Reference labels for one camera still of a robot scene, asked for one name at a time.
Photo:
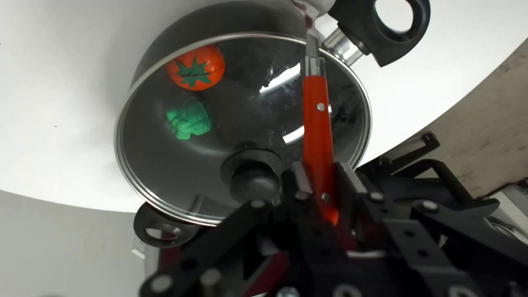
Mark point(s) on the green toy vegetable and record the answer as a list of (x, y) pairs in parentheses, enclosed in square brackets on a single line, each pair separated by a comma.
[(188, 121)]

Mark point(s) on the glass pot lid black knob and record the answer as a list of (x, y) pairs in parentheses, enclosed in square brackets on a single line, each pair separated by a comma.
[(252, 110)]

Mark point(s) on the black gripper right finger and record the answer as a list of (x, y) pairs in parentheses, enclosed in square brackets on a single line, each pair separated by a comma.
[(417, 242)]

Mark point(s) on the black cooking pot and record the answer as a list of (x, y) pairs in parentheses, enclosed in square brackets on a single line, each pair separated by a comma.
[(219, 22)]

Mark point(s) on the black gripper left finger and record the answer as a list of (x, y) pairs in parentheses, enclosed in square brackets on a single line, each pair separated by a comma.
[(264, 248)]

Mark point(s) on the red toy tomato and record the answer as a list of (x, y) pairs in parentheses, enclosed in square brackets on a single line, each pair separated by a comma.
[(196, 67)]

